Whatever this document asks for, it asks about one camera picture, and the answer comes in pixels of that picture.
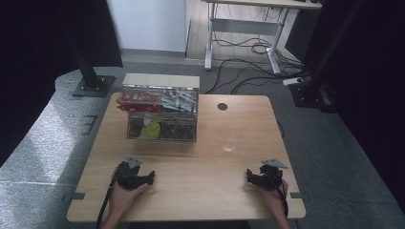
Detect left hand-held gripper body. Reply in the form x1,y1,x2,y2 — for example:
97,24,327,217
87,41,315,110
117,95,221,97
114,156,148,191

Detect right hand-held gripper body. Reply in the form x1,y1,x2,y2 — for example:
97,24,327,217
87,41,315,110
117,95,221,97
259,158,288,192

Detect person's right hand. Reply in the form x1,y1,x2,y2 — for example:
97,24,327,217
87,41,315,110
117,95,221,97
259,178,290,218

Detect person's left hand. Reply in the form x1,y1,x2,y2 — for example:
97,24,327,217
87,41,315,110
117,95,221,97
108,183,150,217

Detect clear drinking glass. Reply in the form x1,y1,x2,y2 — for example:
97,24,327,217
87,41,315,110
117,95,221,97
221,125,239,153

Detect yellow-green round capsule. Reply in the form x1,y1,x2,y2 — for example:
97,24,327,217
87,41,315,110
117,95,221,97
140,121,162,140

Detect pile of dark brown packets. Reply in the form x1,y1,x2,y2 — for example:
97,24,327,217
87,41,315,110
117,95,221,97
160,121,196,141

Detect clear acrylic organizer box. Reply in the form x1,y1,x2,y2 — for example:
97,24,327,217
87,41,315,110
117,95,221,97
121,73,202,143

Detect pile of red packets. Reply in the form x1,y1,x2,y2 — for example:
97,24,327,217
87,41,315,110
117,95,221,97
116,90,162,115

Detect pile of silver packets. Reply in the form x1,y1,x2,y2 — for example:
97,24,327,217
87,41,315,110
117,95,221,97
160,89,199,115

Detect white power strip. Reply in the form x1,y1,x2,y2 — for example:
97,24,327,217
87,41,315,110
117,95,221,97
282,76,306,87

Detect black metal stand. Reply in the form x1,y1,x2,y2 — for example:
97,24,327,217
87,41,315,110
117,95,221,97
70,44,117,98
288,0,367,114

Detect black curtain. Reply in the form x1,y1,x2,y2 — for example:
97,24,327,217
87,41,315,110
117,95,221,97
0,0,124,168
285,0,405,213

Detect white partition panel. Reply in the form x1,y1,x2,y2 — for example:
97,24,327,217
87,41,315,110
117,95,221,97
106,0,192,53

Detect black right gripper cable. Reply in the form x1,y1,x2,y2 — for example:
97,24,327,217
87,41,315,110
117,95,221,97
266,171,289,219

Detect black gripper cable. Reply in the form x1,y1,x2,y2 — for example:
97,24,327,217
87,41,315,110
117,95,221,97
266,171,289,219
96,173,117,229

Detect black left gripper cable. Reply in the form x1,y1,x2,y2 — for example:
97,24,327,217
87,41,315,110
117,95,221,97
96,173,117,229

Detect black floor cables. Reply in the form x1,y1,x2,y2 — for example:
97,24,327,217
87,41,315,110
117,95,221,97
203,30,311,95

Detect white frame desk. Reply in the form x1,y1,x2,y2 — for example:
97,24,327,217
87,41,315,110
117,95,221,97
200,0,323,76

